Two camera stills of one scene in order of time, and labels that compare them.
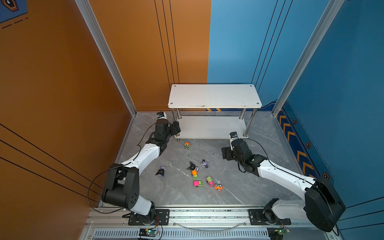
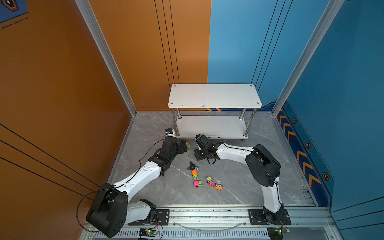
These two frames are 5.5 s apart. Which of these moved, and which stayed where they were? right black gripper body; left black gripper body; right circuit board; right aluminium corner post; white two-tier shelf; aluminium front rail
Moved: right black gripper body; left black gripper body
Stayed: right circuit board; right aluminium corner post; aluminium front rail; white two-tier shelf
